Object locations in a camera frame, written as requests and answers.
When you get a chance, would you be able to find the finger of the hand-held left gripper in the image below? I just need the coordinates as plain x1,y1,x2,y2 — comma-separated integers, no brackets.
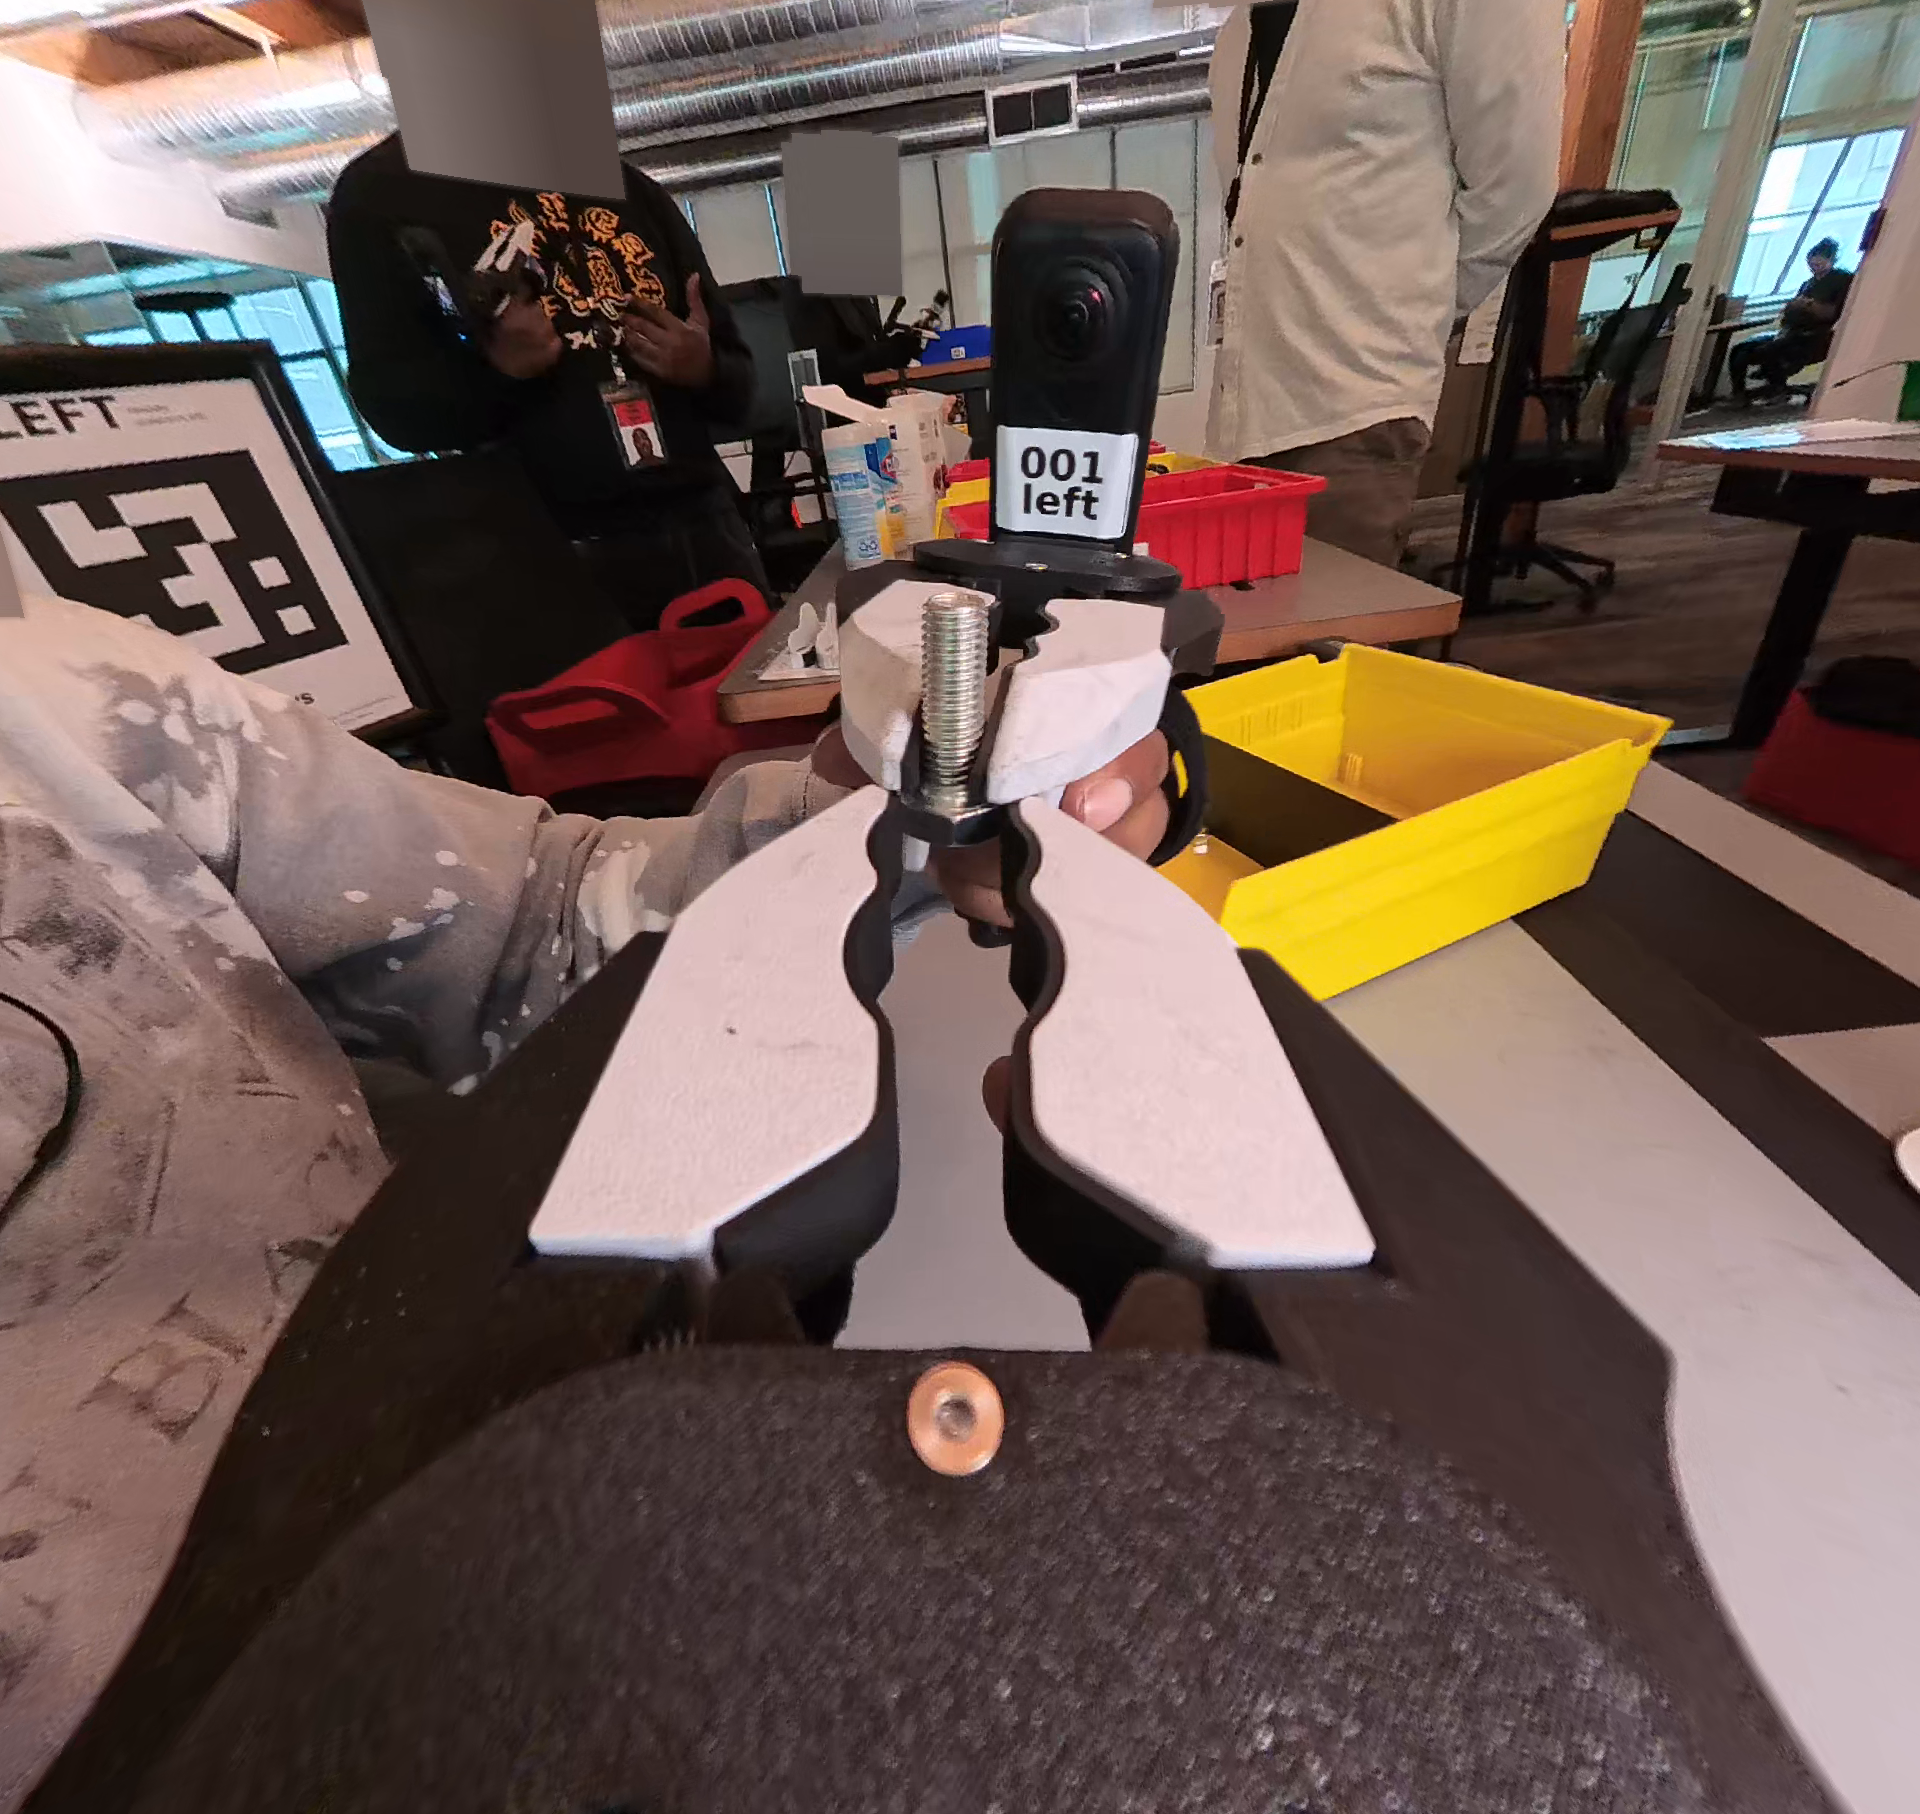
833,582,931,796
984,606,1177,807

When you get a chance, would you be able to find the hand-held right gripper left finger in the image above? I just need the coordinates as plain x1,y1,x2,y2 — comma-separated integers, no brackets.
525,790,906,1298

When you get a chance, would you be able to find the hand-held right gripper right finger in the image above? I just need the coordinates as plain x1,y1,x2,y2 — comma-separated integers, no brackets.
1003,798,1378,1306

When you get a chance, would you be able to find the steel hex bolt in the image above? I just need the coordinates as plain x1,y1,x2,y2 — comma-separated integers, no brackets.
906,592,1001,825

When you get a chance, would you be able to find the yellow plastic bin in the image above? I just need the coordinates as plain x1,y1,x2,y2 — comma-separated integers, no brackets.
1162,642,1673,1003

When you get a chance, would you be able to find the person's left forearm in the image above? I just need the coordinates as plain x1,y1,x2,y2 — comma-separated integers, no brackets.
226,756,847,1096

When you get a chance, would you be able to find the person's left hand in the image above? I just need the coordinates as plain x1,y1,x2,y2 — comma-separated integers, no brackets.
810,726,1178,1133

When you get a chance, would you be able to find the white wipes canister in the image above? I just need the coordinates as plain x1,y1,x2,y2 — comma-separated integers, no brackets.
821,411,902,570

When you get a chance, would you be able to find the white carton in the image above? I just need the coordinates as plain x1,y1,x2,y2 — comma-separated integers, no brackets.
886,392,954,557

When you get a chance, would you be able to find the black bin divider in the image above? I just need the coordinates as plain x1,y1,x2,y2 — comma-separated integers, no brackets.
1198,733,1404,872

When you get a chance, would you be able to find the red plastic bin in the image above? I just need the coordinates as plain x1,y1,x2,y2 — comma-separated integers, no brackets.
944,455,1328,593

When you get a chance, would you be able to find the red plastic basket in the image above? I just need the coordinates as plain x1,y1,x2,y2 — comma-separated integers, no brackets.
484,577,837,800

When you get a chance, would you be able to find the black office chair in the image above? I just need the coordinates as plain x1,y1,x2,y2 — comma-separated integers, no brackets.
1459,188,1694,616

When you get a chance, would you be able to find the red bag with grey trim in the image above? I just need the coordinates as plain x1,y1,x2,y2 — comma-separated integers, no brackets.
1745,656,1920,868

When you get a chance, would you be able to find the wooden office desk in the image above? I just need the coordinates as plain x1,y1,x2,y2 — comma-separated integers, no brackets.
1654,419,1920,755

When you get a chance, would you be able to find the framed square-pattern tag poster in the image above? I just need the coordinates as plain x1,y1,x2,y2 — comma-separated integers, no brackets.
0,341,441,735

